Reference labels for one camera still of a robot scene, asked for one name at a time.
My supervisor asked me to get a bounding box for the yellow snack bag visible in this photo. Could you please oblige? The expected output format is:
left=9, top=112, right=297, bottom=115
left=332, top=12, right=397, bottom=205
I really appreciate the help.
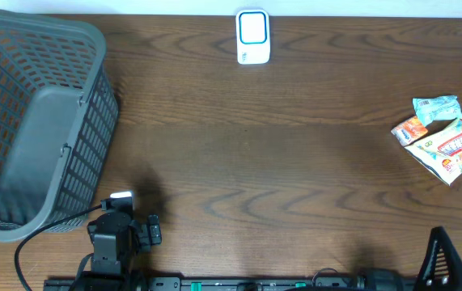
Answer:
left=405, top=117, right=462, bottom=186

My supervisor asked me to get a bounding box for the orange small box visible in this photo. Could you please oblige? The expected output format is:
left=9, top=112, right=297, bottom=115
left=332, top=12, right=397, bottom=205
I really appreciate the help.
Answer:
left=391, top=116, right=428, bottom=146

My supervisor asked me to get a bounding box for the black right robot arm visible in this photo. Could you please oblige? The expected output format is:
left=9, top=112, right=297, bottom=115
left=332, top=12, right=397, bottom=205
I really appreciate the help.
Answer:
left=351, top=226, right=462, bottom=291

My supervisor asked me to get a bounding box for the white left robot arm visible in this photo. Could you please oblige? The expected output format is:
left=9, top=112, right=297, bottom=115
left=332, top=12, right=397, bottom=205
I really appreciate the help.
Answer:
left=69, top=211, right=162, bottom=291

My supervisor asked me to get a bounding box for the white barcode scanner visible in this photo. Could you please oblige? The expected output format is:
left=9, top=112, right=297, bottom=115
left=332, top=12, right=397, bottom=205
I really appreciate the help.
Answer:
left=235, top=9, right=271, bottom=65

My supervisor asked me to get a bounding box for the grey plastic basket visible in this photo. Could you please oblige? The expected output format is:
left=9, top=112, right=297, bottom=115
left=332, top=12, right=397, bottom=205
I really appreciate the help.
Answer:
left=0, top=10, right=119, bottom=242

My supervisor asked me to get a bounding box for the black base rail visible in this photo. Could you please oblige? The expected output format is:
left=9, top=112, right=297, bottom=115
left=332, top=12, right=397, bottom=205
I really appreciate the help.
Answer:
left=44, top=276, right=417, bottom=291

